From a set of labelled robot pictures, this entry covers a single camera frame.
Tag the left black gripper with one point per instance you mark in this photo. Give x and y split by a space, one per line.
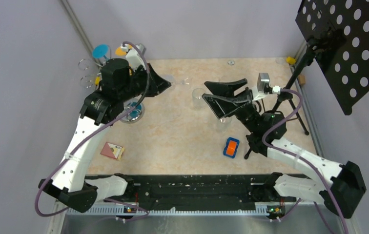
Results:
156 84

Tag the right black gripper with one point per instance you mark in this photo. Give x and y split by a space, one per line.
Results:
225 106

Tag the clear ribbed short glass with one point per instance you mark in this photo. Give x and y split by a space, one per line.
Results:
197 99

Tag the clear flute wine glass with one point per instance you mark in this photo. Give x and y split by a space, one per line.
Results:
226 79

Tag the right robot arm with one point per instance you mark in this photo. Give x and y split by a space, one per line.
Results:
340 187

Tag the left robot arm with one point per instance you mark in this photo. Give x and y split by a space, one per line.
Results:
68 184

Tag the chrome wine glass rack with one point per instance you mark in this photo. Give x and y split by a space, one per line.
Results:
113 96

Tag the yellow wine glass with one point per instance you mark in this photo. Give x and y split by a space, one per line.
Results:
123 50

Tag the blue wine glass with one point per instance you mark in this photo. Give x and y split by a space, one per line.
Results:
102 51

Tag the metal washer on table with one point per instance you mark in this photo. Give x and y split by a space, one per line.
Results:
231 62

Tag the blue orange toy car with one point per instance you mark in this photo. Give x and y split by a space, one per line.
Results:
231 147

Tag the yellow corner clip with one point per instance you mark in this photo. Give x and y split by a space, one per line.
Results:
290 60

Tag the pink card box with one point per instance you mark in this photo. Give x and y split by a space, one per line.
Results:
112 151

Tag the black perforated music stand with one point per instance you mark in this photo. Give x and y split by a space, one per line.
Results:
336 66

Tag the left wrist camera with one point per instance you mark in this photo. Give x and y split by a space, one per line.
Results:
134 59

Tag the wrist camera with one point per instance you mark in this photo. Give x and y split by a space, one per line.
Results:
262 89
134 59

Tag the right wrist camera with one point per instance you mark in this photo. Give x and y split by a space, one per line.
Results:
262 89

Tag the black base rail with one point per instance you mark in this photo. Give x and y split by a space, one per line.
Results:
193 193

